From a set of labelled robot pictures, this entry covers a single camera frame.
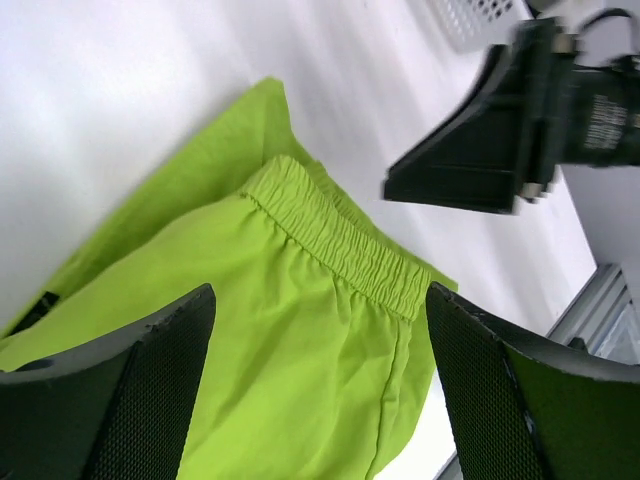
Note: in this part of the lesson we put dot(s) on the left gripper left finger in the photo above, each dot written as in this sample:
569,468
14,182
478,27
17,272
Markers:
116,407

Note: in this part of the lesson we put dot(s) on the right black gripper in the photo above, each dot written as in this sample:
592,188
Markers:
589,116

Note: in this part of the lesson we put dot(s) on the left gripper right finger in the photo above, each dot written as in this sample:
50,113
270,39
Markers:
522,406

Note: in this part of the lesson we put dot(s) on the lime green shorts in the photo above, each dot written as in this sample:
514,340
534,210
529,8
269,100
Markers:
320,361

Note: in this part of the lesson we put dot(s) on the white plastic basket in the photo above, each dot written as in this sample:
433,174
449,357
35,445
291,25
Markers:
473,25

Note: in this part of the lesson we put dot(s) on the right table edge rail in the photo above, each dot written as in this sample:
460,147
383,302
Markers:
602,319

